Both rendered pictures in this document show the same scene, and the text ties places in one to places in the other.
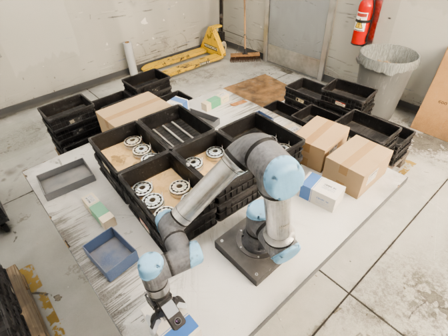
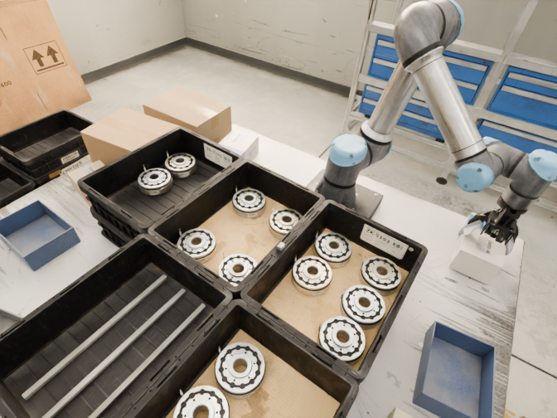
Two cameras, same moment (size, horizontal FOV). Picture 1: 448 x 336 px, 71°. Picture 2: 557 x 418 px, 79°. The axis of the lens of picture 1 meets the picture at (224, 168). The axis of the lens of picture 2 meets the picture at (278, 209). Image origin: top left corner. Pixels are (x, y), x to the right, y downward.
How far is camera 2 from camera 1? 158 cm
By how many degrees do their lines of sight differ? 75
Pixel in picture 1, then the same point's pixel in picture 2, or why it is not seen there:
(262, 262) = (360, 191)
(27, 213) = not seen: outside the picture
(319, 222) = (275, 162)
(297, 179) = not seen: hidden behind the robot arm
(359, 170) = (220, 107)
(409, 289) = not seen: hidden behind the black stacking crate
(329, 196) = (253, 139)
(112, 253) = (445, 383)
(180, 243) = (499, 147)
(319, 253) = (317, 162)
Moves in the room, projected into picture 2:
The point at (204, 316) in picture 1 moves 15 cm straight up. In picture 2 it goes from (438, 235) to (456, 206)
